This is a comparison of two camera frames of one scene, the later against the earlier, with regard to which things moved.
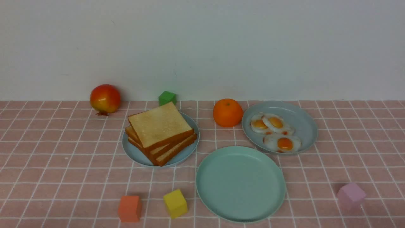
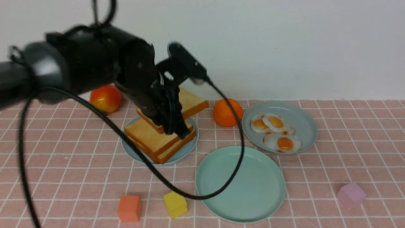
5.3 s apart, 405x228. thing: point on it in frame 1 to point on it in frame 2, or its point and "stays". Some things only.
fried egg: [257, 125] stays
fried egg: [278, 123] stays
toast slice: [159, 126] to [190, 104]
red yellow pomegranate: [105, 98] stays
